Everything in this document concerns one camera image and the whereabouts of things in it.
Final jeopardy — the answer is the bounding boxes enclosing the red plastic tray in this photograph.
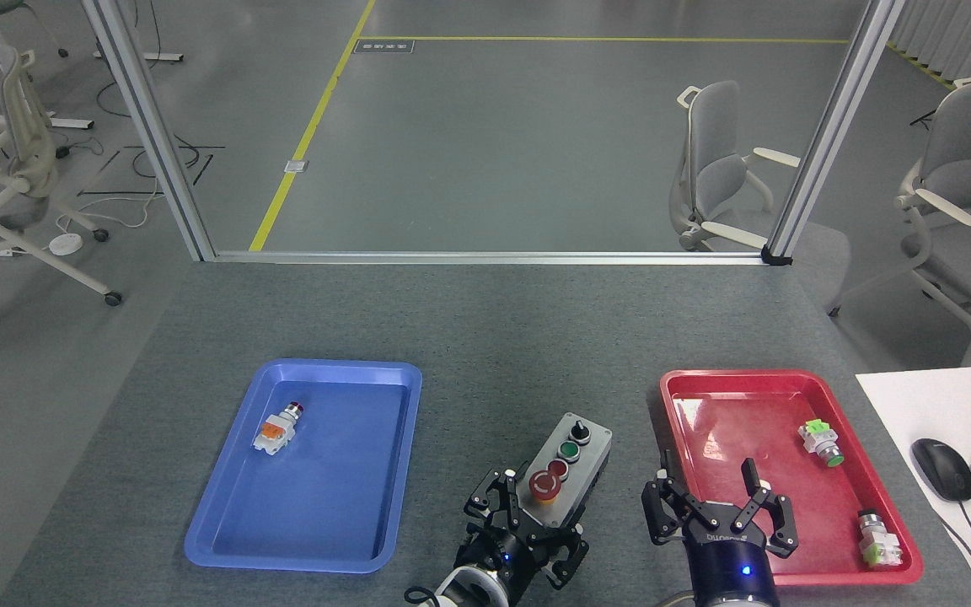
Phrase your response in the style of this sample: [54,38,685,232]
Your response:
[659,368,925,587]

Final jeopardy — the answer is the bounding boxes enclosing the white desk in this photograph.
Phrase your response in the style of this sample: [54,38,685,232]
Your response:
[855,363,971,607]

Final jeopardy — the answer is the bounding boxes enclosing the blue plastic tray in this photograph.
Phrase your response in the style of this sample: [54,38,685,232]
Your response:
[185,358,424,575]

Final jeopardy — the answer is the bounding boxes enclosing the silver push button green block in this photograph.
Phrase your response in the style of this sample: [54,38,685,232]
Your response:
[856,508,905,568]

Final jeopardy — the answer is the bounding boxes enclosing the white mesh office chair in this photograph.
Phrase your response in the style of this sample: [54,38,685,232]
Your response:
[0,44,124,350]

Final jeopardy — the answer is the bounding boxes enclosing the black floor cable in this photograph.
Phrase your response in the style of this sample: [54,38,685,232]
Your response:
[96,80,215,180]

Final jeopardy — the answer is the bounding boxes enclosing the grey office chair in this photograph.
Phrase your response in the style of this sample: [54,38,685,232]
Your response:
[827,78,971,368]
[668,80,853,318]

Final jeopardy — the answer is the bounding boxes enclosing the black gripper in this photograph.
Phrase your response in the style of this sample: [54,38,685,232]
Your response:
[641,447,799,607]
[463,467,586,604]

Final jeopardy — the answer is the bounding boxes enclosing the silver aluminium rail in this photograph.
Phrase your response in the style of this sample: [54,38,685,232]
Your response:
[203,250,769,266]

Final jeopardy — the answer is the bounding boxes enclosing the grey control box with buttons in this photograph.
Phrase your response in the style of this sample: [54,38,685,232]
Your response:
[528,411,614,529]

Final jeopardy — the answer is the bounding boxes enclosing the black computer mouse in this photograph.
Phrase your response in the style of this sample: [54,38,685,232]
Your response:
[911,438,971,503]

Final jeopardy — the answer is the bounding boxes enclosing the silver aluminium post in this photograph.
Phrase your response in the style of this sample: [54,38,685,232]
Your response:
[760,0,908,267]
[81,0,217,263]

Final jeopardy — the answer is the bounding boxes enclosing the red push button orange block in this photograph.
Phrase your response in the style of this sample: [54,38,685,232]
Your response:
[251,403,305,457]

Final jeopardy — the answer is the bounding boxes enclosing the green push button switch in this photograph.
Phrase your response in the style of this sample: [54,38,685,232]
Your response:
[797,418,846,469]

